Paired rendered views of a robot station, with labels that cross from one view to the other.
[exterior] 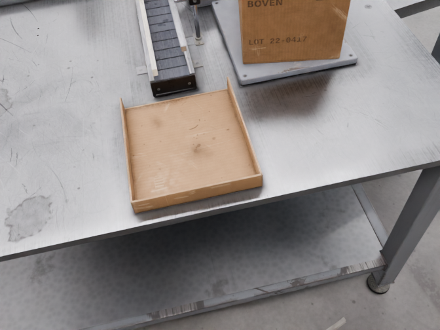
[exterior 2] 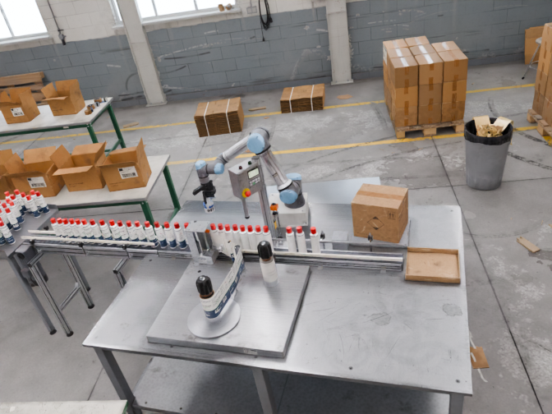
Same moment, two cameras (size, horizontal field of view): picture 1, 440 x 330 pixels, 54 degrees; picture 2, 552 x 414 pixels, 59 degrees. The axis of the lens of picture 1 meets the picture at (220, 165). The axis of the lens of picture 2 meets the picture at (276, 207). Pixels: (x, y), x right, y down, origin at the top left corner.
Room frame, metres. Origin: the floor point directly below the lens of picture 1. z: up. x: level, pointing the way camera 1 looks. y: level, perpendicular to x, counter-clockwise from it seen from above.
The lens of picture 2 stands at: (0.33, 2.38, 2.86)
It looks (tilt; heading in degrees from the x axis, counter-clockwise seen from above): 33 degrees down; 299
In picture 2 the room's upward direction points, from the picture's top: 10 degrees counter-clockwise
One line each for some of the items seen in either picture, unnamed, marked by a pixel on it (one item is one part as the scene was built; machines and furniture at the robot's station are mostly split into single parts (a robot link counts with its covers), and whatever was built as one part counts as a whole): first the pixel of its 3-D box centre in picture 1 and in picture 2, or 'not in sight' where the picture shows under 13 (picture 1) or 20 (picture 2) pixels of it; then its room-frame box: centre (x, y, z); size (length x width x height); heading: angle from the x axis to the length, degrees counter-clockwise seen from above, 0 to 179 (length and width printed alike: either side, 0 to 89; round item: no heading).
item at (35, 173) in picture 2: not in sight; (36, 174); (4.21, -0.28, 0.97); 0.45 x 0.38 x 0.37; 111
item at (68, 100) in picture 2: not in sight; (63, 98); (5.54, -2.01, 0.97); 0.43 x 0.42 x 0.37; 105
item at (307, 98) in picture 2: not in sight; (302, 98); (3.12, -4.16, 0.11); 0.65 x 0.54 x 0.22; 15
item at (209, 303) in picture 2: not in sight; (208, 297); (1.71, 0.82, 1.04); 0.09 x 0.09 x 0.29
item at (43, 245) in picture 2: not in sight; (108, 282); (3.01, 0.39, 0.47); 1.17 x 0.38 x 0.94; 8
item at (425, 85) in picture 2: not in sight; (421, 84); (1.33, -3.85, 0.45); 1.20 x 0.84 x 0.89; 110
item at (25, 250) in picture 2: not in sight; (30, 266); (3.53, 0.58, 0.71); 0.15 x 0.12 x 0.34; 98
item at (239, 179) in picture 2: not in sight; (246, 179); (1.74, 0.13, 1.38); 0.17 x 0.10 x 0.19; 63
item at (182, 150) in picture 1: (186, 139); (432, 264); (0.63, 0.07, 0.85); 0.30 x 0.26 x 0.04; 8
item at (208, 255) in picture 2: not in sight; (202, 241); (2.02, 0.35, 1.01); 0.14 x 0.13 x 0.26; 8
